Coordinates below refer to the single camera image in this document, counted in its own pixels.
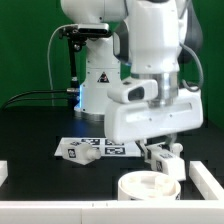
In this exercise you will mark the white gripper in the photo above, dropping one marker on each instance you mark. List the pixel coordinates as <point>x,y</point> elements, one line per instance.
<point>137,121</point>

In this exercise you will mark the white round stool seat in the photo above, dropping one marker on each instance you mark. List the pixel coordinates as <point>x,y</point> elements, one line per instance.
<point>148,185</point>

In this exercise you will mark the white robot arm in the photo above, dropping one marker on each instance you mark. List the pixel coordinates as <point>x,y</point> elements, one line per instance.
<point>149,103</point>

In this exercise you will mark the white marker sheet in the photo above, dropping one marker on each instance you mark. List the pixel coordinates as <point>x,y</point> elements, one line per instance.
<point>105,146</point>

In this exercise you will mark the white L-shaped fence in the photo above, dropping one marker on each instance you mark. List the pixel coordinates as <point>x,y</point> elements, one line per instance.
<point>208,210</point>

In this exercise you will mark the white left fence block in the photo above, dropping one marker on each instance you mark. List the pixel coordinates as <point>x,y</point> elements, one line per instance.
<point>3,172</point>

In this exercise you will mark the black camera stand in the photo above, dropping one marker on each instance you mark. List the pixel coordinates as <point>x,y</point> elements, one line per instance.
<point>77,36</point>

